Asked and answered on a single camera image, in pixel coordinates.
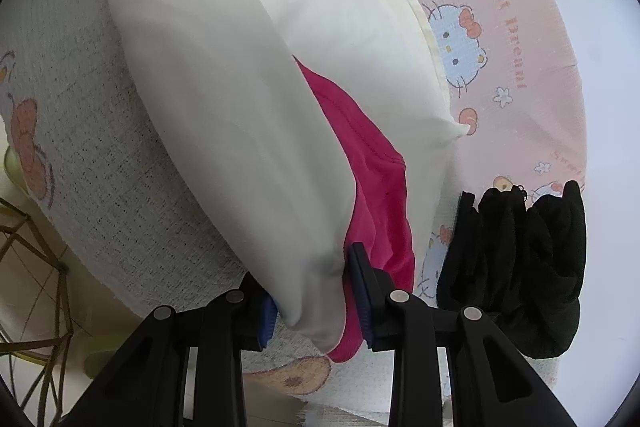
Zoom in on gold wire frame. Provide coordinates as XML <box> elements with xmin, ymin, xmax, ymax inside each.
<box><xmin>0</xmin><ymin>194</ymin><xmax>97</xmax><ymax>413</ymax></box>

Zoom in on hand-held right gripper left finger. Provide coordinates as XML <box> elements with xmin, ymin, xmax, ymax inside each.
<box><xmin>60</xmin><ymin>272</ymin><xmax>278</xmax><ymax>427</ymax></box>

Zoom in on magenta t-shirt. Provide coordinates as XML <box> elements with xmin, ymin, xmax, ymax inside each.
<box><xmin>202</xmin><ymin>0</ymin><xmax>417</xmax><ymax>364</ymax></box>

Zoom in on pink and white printed blanket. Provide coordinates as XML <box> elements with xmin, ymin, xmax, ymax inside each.
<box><xmin>0</xmin><ymin>0</ymin><xmax>590</xmax><ymax>423</ymax></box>

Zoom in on cream t-shirt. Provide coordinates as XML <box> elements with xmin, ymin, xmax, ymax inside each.
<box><xmin>95</xmin><ymin>0</ymin><xmax>471</xmax><ymax>355</ymax></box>

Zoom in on green slipper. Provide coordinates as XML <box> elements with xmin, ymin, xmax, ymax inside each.
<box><xmin>2</xmin><ymin>147</ymin><xmax>27</xmax><ymax>194</ymax></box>
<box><xmin>82</xmin><ymin>333</ymin><xmax>126</xmax><ymax>381</ymax></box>

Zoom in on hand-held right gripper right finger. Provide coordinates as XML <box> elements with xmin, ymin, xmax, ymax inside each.
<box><xmin>347</xmin><ymin>243</ymin><xmax>576</xmax><ymax>427</ymax></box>

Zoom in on black knit garment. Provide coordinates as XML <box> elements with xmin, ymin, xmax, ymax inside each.
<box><xmin>436</xmin><ymin>179</ymin><xmax>587</xmax><ymax>360</ymax></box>

